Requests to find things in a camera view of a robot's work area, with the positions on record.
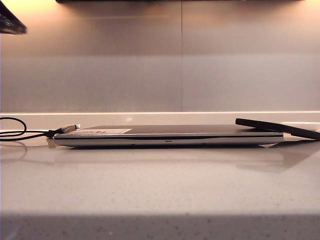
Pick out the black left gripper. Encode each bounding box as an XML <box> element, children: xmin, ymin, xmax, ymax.
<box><xmin>0</xmin><ymin>4</ymin><xmax>28</xmax><ymax>35</ymax></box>

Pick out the black charging cable silver plug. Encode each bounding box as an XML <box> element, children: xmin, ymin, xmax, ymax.
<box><xmin>0</xmin><ymin>116</ymin><xmax>82</xmax><ymax>140</ymax></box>

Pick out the white Nice Try sticker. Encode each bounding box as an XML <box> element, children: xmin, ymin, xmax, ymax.
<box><xmin>74</xmin><ymin>128</ymin><xmax>133</xmax><ymax>135</ymax></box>

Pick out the silver Dell laptop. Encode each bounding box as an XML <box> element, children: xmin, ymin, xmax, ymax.
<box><xmin>53</xmin><ymin>124</ymin><xmax>285</xmax><ymax>149</ymax></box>

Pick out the small white dish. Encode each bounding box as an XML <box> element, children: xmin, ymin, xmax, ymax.
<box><xmin>279</xmin><ymin>121</ymin><xmax>320</xmax><ymax>134</ymax></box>

